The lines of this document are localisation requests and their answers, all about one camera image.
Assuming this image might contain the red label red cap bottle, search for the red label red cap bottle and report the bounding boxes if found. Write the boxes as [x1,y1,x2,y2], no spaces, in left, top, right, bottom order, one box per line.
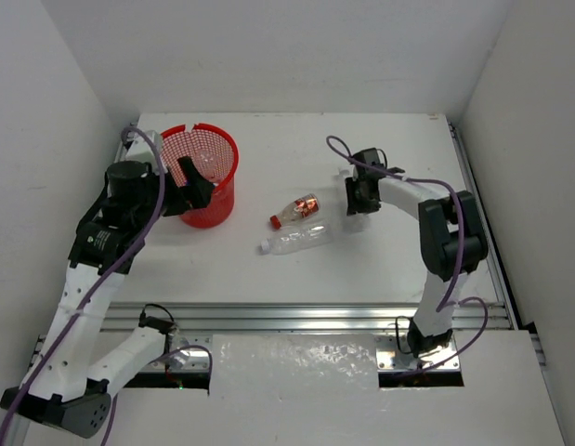
[269,193,320,230]

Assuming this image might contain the clear bottle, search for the clear bottle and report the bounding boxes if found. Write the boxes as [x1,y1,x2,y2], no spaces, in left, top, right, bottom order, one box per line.
[194,150,220,182]
[333,166,370,233]

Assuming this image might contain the aluminium front rail frame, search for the aluminium front rail frame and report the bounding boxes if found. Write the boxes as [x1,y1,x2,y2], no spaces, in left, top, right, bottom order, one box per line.
[31,301,516,373]

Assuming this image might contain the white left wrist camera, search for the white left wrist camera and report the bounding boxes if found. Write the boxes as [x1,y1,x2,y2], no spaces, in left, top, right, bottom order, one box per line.
[124,130,163,167]

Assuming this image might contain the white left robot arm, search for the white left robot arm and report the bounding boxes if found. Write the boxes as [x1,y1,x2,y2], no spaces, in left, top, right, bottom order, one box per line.
[0,156,215,445]

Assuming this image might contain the clear bottle sideways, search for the clear bottle sideways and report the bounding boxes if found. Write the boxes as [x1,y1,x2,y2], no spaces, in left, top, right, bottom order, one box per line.
[258,220,333,256]

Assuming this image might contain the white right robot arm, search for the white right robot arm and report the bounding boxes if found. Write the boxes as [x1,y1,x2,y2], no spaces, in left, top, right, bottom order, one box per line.
[344,167,489,358]

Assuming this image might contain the red mesh plastic bin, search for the red mesh plastic bin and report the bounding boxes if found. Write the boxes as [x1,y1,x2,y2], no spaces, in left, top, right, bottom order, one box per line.
[162,123,239,229]

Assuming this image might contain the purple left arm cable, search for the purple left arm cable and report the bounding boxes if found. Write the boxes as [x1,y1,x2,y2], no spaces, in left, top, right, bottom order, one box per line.
[0,125,214,446]

